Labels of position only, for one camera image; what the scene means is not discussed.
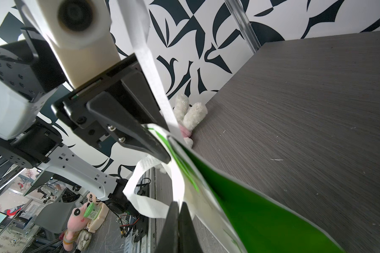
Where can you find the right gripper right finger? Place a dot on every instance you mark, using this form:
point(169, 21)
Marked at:
point(187, 237)

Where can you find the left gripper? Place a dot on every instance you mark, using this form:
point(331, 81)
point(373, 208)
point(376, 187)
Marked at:
point(114, 106)

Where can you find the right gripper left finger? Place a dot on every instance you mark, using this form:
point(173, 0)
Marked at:
point(169, 238)

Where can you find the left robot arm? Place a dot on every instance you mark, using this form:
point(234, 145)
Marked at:
point(29, 75)

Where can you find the white teddy bear pink shirt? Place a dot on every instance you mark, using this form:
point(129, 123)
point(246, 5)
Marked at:
point(188, 117)

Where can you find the pink plush toy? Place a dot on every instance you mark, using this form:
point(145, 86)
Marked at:
point(76, 223)

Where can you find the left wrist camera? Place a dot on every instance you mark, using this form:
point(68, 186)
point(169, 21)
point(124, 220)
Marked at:
point(78, 32)

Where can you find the aluminium frame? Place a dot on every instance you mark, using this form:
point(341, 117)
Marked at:
point(236, 9)

